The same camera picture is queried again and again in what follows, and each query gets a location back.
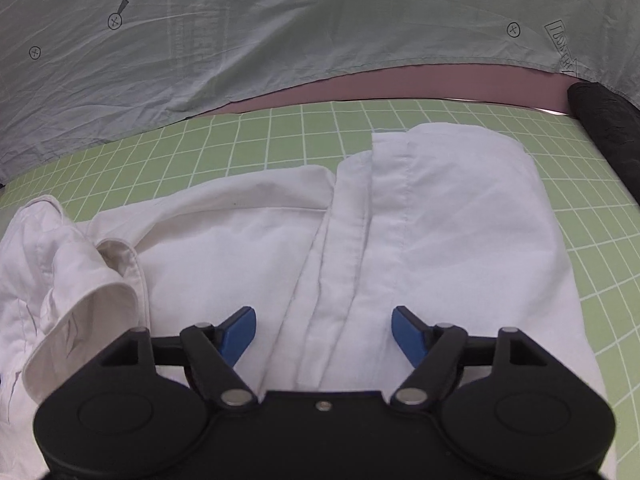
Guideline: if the white shirt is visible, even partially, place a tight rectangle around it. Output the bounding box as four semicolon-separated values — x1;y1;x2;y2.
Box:
1;124;604;479

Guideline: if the green grid cutting mat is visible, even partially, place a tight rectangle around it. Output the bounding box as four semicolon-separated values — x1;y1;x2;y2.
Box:
0;97;640;430

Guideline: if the folded black garment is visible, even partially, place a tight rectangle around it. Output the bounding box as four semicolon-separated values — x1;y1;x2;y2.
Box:
567;82;640;202

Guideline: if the grey printed sheet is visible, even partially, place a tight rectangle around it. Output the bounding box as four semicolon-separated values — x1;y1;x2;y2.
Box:
1;0;639;182

